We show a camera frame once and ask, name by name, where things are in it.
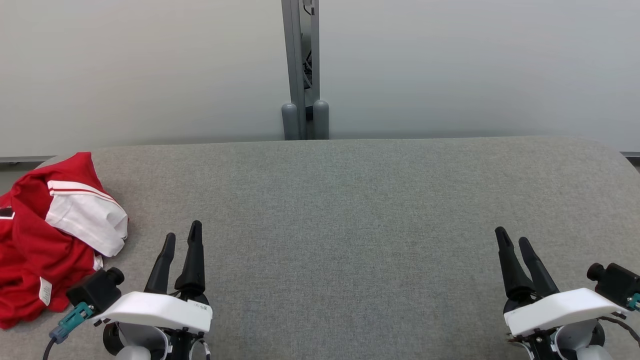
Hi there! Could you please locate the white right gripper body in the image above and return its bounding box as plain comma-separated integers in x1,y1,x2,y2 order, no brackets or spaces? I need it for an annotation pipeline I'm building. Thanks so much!
503,287,629,360

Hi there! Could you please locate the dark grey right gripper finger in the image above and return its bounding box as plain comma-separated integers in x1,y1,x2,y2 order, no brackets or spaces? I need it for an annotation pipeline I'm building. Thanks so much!
495,226,536,301
518,237,560,299

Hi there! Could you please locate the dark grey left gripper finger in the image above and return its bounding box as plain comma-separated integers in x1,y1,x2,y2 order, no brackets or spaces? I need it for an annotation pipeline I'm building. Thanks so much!
174,220,207,302
145,232,177,295

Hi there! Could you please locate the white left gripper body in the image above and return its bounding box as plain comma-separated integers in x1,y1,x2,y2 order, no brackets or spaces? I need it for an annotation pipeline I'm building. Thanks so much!
92,291,213,360

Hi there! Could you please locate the red jersey black white lettering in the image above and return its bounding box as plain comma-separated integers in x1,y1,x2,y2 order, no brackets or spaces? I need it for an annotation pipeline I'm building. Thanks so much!
0,152,129,301

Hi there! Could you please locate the grey fabric sofa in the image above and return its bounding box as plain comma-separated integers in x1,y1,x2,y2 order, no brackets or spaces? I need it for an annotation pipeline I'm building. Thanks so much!
0,136,640,360

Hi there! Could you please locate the grey cylindrical partition foot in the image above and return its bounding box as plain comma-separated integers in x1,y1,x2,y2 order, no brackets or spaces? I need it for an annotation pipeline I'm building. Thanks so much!
281,102,300,141
313,99,330,140

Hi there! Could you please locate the grey metal partition post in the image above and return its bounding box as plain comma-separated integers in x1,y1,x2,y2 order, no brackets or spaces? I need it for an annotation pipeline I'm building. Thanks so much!
281,0,321,141

